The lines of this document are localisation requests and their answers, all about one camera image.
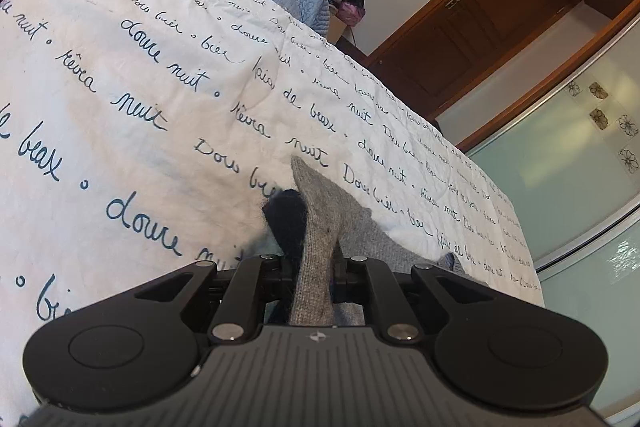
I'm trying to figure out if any white printed blanket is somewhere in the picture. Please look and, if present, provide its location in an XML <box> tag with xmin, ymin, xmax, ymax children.
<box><xmin>0</xmin><ymin>0</ymin><xmax>546</xmax><ymax>427</ymax></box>

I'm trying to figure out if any grey and navy sweater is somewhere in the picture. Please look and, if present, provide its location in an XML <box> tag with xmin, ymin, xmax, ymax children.
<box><xmin>262</xmin><ymin>156</ymin><xmax>488</xmax><ymax>328</ymax></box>

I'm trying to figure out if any purple cloth item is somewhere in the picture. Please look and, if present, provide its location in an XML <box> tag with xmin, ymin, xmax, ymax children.
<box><xmin>340</xmin><ymin>2</ymin><xmax>364</xmax><ymax>26</ymax></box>

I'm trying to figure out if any wardrobe with frosted glass door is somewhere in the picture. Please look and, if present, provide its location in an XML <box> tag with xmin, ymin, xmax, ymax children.
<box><xmin>435</xmin><ymin>0</ymin><xmax>640</xmax><ymax>425</ymax></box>

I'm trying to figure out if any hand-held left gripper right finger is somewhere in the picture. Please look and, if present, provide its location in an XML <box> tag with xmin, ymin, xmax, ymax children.
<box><xmin>332</xmin><ymin>254</ymin><xmax>502</xmax><ymax>348</ymax></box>

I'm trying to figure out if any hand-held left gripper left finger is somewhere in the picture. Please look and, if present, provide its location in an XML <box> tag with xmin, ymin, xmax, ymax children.
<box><xmin>135</xmin><ymin>254</ymin><xmax>297</xmax><ymax>348</ymax></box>

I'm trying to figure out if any brown wooden door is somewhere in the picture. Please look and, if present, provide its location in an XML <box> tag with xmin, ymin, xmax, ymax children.
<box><xmin>367</xmin><ymin>0</ymin><xmax>584</xmax><ymax>121</ymax></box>

